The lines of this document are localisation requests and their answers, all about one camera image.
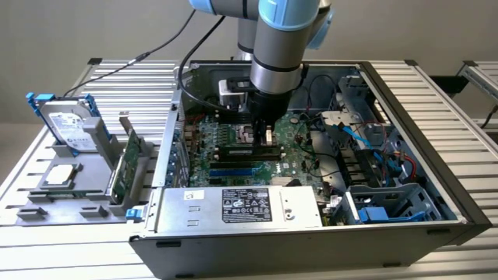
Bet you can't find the blue SATA wire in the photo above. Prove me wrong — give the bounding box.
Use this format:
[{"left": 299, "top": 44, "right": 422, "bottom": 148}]
[{"left": 332, "top": 121, "right": 402, "bottom": 177}]

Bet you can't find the blue disk caddy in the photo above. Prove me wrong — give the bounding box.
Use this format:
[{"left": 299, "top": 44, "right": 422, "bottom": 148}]
[{"left": 25, "top": 92, "right": 109, "bottom": 146}]

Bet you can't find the CPU socket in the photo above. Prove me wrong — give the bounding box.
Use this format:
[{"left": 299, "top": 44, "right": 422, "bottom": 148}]
[{"left": 231, "top": 124, "right": 259, "bottom": 146}]

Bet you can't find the black RAM module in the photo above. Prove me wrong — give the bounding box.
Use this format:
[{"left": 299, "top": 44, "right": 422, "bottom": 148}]
[{"left": 221, "top": 146, "right": 281, "bottom": 158}]

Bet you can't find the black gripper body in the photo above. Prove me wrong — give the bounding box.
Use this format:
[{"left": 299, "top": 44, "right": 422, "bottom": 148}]
[{"left": 247, "top": 89, "right": 291, "bottom": 124}]

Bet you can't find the silver hard disk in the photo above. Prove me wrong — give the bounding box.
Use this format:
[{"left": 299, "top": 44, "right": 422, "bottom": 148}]
[{"left": 40, "top": 100, "right": 97, "bottom": 153}]

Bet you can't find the silver chipset heatsink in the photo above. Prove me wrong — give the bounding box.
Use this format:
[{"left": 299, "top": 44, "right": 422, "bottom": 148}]
[{"left": 271, "top": 177, "right": 301, "bottom": 188}]

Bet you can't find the green motherboard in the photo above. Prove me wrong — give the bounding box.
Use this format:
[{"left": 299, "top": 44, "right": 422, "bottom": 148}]
[{"left": 181, "top": 111, "right": 340, "bottom": 203}]

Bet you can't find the grey parts rack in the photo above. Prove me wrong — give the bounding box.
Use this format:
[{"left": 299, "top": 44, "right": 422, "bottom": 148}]
[{"left": 14, "top": 115, "right": 163, "bottom": 226}]

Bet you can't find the blue case latch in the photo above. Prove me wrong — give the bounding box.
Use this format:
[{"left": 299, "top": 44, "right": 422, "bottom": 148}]
[{"left": 125, "top": 205, "right": 148, "bottom": 225}]

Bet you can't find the thick black cable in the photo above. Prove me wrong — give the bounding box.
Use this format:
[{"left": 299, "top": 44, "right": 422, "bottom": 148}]
[{"left": 177, "top": 15, "right": 236, "bottom": 112}]

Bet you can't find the red wire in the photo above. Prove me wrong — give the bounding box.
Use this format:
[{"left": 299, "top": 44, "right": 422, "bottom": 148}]
[{"left": 402, "top": 155, "right": 420, "bottom": 179}]

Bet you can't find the green graphics card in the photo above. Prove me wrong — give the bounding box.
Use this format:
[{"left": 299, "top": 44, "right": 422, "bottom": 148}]
[{"left": 109, "top": 110, "right": 143, "bottom": 204}]

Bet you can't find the blue expansion slot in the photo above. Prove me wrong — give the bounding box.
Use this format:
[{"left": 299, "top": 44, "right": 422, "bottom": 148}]
[{"left": 209, "top": 168, "right": 252, "bottom": 177}]

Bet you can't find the black looped wire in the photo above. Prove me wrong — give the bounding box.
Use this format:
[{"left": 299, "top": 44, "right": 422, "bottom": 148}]
[{"left": 301, "top": 74, "right": 340, "bottom": 118}]

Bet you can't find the silver power supply unit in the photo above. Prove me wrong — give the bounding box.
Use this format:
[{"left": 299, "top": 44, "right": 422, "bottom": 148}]
[{"left": 144, "top": 185, "right": 324, "bottom": 235}]

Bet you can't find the metal slat side table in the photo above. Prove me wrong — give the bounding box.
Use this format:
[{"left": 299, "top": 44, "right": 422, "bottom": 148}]
[{"left": 456, "top": 60, "right": 498, "bottom": 139}]

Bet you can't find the silver CPU chip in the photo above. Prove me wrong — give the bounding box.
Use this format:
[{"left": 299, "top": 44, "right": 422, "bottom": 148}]
[{"left": 41, "top": 164, "right": 77, "bottom": 187}]

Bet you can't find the black case fan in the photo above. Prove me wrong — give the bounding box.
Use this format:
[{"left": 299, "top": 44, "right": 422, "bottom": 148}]
[{"left": 355, "top": 149, "right": 387, "bottom": 183}]

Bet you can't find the open black PC case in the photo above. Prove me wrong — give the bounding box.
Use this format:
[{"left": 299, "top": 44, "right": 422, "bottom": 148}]
[{"left": 128, "top": 59, "right": 494, "bottom": 280}]

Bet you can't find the metal disk bay cage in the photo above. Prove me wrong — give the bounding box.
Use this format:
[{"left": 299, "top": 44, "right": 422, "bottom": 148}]
[{"left": 344, "top": 183, "right": 444, "bottom": 226}]

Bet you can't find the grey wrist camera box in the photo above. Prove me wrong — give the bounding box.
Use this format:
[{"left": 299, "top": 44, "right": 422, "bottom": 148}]
[{"left": 217, "top": 76, "right": 251, "bottom": 113}]

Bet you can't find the thin black cable with plug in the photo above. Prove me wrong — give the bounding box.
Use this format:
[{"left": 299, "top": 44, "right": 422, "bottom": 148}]
[{"left": 62, "top": 8, "right": 197, "bottom": 97}]

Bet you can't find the black expansion slot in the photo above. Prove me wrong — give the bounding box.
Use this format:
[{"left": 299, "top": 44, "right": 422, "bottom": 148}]
[{"left": 209, "top": 161, "right": 252, "bottom": 170}]

